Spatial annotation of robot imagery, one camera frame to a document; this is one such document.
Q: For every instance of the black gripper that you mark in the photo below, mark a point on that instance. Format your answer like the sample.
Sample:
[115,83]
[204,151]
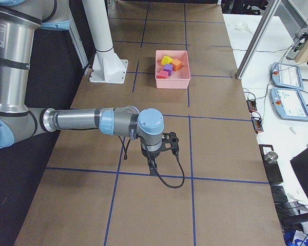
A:
[150,154]

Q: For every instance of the red foam cube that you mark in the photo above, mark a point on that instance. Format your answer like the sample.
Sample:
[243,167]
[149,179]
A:
[163,74]

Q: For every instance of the purple foam cube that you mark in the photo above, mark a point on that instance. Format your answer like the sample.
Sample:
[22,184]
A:
[169,68]

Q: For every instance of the orange foam cube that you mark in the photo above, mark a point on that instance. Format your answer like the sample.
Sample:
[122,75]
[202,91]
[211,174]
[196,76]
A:
[177,64]

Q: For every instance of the yellow green foam cube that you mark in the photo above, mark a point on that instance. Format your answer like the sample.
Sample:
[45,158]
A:
[166,60]

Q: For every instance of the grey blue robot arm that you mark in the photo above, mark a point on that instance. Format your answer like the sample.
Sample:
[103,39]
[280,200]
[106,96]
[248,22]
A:
[18,22]

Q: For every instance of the pink plastic bin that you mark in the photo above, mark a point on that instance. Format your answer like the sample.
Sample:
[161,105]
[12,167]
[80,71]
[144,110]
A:
[178,79]

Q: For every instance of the orange black connector block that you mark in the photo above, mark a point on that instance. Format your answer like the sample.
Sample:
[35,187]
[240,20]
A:
[252,105]
[257,124]

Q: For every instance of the small metal cup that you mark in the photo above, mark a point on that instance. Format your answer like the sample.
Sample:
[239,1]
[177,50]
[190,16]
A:
[270,157]

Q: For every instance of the black box on desk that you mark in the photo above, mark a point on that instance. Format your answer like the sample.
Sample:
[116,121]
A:
[272,170]

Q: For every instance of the lower teach pendant tablet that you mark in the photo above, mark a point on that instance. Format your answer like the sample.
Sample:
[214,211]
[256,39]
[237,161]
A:
[289,104]

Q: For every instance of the teach pendant tablet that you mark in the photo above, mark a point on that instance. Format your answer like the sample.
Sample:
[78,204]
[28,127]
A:
[289,104]
[286,76]

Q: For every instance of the upper teach pendant tablet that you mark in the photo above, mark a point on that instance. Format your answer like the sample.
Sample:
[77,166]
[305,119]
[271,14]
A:
[286,76]

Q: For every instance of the crumpled white tissue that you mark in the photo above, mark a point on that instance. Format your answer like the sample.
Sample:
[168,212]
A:
[243,27]

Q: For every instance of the white pedestal column with base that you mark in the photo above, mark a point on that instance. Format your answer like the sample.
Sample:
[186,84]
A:
[107,66]

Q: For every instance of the aluminium frame post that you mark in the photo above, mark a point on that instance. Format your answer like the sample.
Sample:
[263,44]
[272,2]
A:
[258,35]

